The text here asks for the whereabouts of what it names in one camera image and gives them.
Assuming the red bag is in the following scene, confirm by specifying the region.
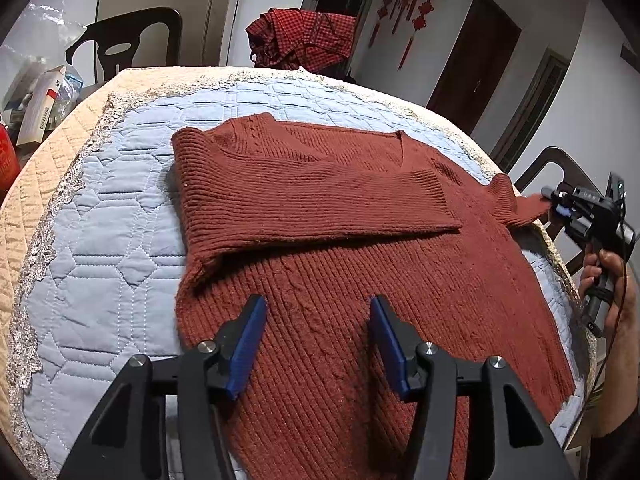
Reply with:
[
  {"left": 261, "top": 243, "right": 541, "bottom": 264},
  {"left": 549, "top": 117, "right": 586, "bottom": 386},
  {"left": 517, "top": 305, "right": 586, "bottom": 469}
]
[{"left": 0, "top": 125, "right": 22, "bottom": 192}]

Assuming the person's right hand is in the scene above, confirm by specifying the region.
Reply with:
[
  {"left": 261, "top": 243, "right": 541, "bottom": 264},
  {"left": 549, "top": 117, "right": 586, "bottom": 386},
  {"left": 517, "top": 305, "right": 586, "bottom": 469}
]
[{"left": 579, "top": 249, "right": 633, "bottom": 341}]

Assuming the blue quilted table cover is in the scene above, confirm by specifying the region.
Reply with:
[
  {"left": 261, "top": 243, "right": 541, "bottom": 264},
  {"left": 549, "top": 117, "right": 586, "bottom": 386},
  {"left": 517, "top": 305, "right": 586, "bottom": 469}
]
[{"left": 0, "top": 66, "right": 596, "bottom": 480}]

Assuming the dark brown wooden chair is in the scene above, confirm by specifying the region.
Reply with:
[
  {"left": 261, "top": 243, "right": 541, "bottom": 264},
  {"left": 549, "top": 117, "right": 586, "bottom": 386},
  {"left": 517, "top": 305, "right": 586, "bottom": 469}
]
[{"left": 515, "top": 146, "right": 596, "bottom": 241}]

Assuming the dark brown door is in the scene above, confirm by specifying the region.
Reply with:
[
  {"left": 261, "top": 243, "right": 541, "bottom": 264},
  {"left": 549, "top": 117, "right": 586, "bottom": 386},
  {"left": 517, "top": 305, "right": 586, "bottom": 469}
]
[{"left": 427, "top": 0, "right": 522, "bottom": 123}]

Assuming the red checked cloth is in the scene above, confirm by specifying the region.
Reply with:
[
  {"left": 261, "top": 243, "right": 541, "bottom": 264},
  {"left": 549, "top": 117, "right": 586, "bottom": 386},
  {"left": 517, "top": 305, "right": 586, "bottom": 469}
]
[{"left": 246, "top": 8, "right": 357, "bottom": 73}]

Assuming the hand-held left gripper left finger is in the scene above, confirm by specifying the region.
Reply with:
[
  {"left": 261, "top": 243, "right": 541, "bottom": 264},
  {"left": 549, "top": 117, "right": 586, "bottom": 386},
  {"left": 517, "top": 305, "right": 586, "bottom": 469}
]
[{"left": 57, "top": 294, "right": 268, "bottom": 480}]

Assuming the rust brown knitted sweater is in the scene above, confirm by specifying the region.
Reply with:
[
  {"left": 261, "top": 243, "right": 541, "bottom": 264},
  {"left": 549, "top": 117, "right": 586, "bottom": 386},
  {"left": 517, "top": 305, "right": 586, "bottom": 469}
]
[{"left": 170, "top": 112, "right": 576, "bottom": 480}]

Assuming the white box with red label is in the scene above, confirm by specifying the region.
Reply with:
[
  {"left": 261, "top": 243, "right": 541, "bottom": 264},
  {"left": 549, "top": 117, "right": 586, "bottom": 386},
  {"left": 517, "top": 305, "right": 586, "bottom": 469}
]
[{"left": 17, "top": 66, "right": 68, "bottom": 146}]

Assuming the person's right forearm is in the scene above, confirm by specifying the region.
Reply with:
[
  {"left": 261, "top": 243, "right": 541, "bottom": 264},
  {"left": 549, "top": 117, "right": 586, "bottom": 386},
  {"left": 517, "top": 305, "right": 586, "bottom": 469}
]
[{"left": 589, "top": 280, "right": 640, "bottom": 441}]

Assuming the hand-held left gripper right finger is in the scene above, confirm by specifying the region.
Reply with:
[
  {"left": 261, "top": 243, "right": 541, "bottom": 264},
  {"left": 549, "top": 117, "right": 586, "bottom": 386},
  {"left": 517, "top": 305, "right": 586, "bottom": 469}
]
[{"left": 367, "top": 295, "right": 576, "bottom": 480}]

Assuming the red hanging knot decoration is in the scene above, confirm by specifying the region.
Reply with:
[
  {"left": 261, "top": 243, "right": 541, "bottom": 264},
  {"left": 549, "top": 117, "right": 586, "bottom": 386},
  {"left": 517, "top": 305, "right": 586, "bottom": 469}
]
[
  {"left": 370, "top": 0, "right": 401, "bottom": 48},
  {"left": 395, "top": 0, "right": 422, "bottom": 71},
  {"left": 412, "top": 0, "right": 448, "bottom": 35}
]

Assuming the clear plastic bag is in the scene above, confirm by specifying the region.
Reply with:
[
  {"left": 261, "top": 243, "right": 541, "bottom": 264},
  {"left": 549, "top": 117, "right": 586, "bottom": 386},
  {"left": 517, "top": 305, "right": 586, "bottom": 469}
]
[{"left": 14, "top": 2, "right": 90, "bottom": 92}]

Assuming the dark framed door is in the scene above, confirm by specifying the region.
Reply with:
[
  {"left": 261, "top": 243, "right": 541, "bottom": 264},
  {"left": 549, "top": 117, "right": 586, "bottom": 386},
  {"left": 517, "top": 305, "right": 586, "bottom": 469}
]
[{"left": 490, "top": 50, "right": 571, "bottom": 171}]

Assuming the black chair with oval cutout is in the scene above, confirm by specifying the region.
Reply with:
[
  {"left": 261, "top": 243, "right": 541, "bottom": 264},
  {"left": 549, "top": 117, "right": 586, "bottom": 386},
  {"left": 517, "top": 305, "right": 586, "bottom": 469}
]
[{"left": 65, "top": 7, "right": 183, "bottom": 83}]

